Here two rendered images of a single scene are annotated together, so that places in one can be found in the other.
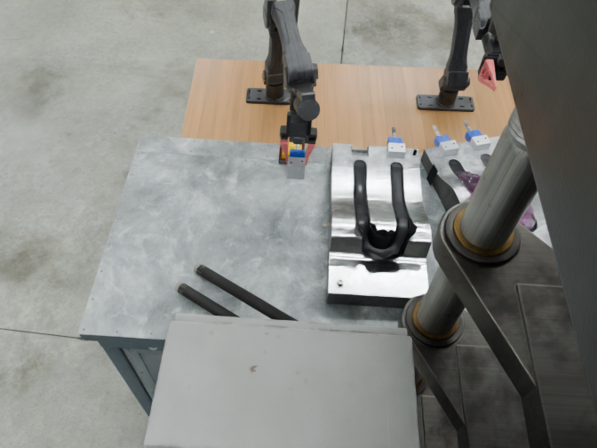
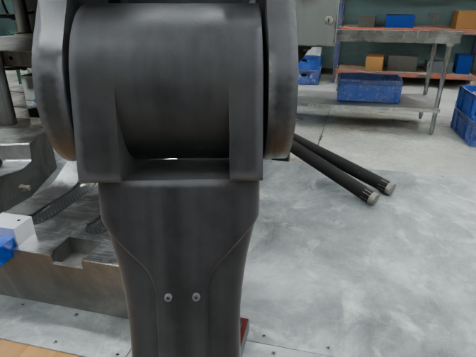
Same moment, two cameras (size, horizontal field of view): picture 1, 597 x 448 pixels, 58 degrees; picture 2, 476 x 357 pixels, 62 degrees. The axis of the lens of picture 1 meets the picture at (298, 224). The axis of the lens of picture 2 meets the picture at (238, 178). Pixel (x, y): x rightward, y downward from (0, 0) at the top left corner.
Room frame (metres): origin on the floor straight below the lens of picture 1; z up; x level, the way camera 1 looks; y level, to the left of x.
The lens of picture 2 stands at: (1.53, 0.15, 1.21)
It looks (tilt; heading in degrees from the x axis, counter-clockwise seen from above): 25 degrees down; 193
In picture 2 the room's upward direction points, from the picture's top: straight up
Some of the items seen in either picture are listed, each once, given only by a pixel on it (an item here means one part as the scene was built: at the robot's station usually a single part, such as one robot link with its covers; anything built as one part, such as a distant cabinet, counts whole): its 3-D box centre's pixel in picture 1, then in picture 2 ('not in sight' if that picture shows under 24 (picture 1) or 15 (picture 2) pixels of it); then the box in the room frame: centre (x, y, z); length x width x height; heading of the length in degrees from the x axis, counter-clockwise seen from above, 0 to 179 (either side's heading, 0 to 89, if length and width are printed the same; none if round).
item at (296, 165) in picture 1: (297, 155); not in sight; (1.06, 0.01, 0.94); 0.13 x 0.05 x 0.05; 179
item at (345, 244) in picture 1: (376, 215); (125, 188); (0.91, -0.22, 0.87); 0.50 x 0.26 x 0.14; 179
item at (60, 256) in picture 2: (359, 154); (78, 258); (1.14, -0.17, 0.87); 0.05 x 0.05 x 0.04; 89
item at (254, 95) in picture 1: (274, 88); not in sight; (1.46, 0.11, 0.84); 0.20 x 0.07 x 0.08; 92
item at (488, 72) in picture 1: (497, 76); not in sight; (1.13, -0.48, 1.20); 0.09 x 0.07 x 0.07; 2
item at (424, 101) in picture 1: (448, 95); not in sight; (1.47, -0.49, 0.84); 0.20 x 0.07 x 0.08; 92
